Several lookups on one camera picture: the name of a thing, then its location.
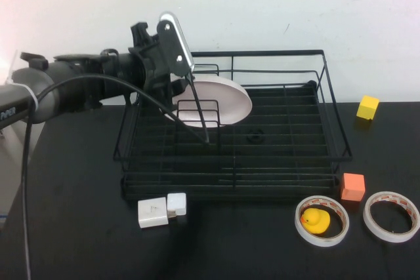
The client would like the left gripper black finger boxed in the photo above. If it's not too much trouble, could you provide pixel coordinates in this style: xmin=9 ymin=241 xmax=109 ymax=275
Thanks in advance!
xmin=170 ymin=76 xmax=188 ymax=97

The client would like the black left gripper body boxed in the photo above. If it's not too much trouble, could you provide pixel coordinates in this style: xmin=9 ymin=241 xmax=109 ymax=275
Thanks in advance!
xmin=127 ymin=21 xmax=175 ymax=112

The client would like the pink round plate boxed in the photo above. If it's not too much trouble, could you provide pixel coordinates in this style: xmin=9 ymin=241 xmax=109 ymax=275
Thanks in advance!
xmin=162 ymin=75 xmax=253 ymax=129

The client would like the black plastic drip tray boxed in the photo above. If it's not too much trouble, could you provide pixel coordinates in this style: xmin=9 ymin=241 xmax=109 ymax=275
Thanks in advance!
xmin=121 ymin=80 xmax=339 ymax=203

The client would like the small white power adapter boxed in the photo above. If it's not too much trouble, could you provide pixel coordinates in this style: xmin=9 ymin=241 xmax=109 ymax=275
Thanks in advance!
xmin=167 ymin=192 xmax=187 ymax=217

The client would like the large white power adapter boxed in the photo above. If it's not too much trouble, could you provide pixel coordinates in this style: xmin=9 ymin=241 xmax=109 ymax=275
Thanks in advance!
xmin=137 ymin=196 xmax=169 ymax=229

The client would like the yellow cube block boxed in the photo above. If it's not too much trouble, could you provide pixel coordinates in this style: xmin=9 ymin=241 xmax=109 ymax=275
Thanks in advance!
xmin=356 ymin=95 xmax=380 ymax=120

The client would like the yellow rubber duck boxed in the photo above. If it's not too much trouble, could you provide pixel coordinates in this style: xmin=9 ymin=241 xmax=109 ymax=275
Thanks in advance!
xmin=300 ymin=208 xmax=331 ymax=235

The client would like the orange cube block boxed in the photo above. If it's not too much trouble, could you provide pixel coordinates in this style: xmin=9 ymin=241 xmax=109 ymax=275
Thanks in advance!
xmin=340 ymin=172 xmax=366 ymax=202

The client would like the white double-sided tape roll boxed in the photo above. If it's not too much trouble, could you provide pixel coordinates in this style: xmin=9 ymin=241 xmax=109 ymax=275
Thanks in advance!
xmin=362 ymin=190 xmax=420 ymax=243
xmin=295 ymin=195 xmax=350 ymax=247

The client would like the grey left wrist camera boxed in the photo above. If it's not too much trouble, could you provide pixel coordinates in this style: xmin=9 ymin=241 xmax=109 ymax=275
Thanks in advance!
xmin=156 ymin=11 xmax=196 ymax=78

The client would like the black wire dish rack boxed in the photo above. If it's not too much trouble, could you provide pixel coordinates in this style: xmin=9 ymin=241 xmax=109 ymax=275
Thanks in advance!
xmin=113 ymin=49 xmax=352 ymax=202

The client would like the black left camera cable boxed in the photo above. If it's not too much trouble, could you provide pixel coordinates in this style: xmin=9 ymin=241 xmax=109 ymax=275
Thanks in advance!
xmin=22 ymin=73 xmax=213 ymax=280

